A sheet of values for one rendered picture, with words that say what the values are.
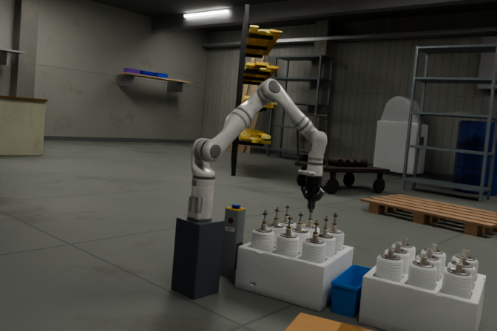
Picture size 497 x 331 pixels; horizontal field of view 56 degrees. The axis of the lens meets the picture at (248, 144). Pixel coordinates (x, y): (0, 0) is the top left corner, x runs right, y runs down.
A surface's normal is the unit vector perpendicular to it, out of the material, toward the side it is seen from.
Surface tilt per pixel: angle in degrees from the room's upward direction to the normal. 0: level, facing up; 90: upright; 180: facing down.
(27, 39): 90
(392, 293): 90
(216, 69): 90
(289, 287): 90
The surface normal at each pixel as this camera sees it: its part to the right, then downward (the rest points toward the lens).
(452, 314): -0.50, 0.00
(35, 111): 0.75, 0.10
